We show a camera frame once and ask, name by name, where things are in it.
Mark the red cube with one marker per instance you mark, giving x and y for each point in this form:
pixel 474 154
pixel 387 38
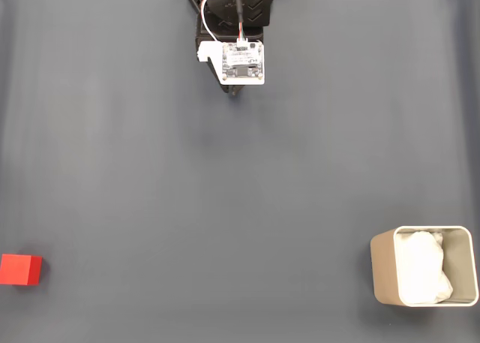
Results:
pixel 18 269

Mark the beige rounded box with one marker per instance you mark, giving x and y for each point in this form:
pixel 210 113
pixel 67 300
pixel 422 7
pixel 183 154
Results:
pixel 382 268

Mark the dark blue table mat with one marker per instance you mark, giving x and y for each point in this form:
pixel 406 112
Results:
pixel 225 189

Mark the white camera board mount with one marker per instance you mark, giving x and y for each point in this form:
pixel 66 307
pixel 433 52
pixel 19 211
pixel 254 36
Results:
pixel 243 63

